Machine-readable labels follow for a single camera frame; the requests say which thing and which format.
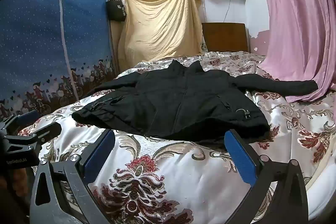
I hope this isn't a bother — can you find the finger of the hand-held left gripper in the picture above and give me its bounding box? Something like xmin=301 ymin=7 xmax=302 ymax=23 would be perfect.
xmin=0 ymin=109 xmax=41 ymax=135
xmin=4 ymin=122 xmax=63 ymax=152

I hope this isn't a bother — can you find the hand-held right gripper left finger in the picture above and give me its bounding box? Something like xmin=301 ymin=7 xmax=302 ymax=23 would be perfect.
xmin=29 ymin=129 xmax=116 ymax=224

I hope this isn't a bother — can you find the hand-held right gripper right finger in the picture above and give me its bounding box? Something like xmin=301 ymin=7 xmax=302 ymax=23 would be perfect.
xmin=224 ymin=129 xmax=309 ymax=224

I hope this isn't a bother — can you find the black jacket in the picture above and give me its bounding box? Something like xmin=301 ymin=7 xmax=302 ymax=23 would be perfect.
xmin=71 ymin=60 xmax=319 ymax=147

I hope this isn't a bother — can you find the blue fabric wardrobe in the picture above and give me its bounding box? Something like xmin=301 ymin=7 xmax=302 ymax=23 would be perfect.
xmin=0 ymin=0 xmax=118 ymax=122

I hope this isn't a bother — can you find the floral satin bedspread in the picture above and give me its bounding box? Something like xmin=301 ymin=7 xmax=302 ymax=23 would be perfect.
xmin=17 ymin=52 xmax=336 ymax=224

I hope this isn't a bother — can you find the wooden board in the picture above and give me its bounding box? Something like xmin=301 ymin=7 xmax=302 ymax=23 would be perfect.
xmin=109 ymin=20 xmax=126 ymax=73

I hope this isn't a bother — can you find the wooden headboard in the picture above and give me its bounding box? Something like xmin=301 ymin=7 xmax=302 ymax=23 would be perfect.
xmin=202 ymin=22 xmax=249 ymax=53

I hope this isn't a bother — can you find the pink curtain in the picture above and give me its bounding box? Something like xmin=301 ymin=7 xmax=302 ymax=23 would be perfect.
xmin=249 ymin=0 xmax=336 ymax=103

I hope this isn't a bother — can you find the black tote bag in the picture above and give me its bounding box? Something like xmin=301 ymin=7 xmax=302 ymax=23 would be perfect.
xmin=106 ymin=0 xmax=127 ymax=22

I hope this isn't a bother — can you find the yellow hanging cloth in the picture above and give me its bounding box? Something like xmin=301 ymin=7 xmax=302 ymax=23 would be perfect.
xmin=117 ymin=0 xmax=203 ymax=73

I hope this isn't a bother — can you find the thin wall cable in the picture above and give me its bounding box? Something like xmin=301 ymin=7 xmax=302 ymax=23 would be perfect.
xmin=223 ymin=0 xmax=233 ymax=23

